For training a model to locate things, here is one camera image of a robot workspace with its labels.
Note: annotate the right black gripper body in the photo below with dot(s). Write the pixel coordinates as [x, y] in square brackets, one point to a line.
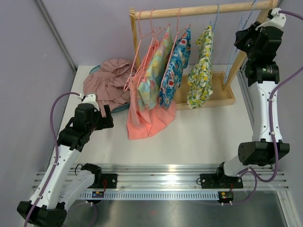
[248, 40]

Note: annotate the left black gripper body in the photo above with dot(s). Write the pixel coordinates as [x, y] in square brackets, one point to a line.
[96, 124]

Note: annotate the coral pink skirt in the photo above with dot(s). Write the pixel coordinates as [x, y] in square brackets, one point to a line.
[146, 123]

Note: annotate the dusty pink skirt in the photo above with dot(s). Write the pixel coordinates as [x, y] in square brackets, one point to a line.
[108, 83]

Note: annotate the light blue wire hanger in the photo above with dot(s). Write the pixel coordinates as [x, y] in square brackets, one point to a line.
[213, 23]
[233, 52]

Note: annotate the pastel floral skirt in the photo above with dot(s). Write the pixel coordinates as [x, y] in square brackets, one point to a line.
[149, 87]

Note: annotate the yellow lemon print skirt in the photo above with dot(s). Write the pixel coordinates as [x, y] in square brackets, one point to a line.
[201, 76]

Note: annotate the blue floral skirt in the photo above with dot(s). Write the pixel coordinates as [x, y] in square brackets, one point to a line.
[177, 63]

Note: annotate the pink wire hanger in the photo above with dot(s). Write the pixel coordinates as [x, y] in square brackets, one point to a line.
[136, 38]
[153, 33]
[175, 40]

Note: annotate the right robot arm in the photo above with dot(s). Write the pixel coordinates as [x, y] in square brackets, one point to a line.
[267, 146]

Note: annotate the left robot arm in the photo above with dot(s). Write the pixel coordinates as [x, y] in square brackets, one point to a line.
[49, 204]

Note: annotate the teal plastic basin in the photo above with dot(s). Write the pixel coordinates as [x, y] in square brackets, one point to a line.
[119, 108]

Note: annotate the wooden clothes rack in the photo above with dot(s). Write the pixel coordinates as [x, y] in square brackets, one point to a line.
[223, 95]

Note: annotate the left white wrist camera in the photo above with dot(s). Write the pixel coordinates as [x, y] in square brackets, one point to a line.
[90, 99]

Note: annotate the aluminium mounting rail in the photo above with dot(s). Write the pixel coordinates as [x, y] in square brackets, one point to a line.
[172, 177]

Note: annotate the white slotted cable duct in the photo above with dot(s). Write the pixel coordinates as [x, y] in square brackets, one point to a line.
[151, 195]

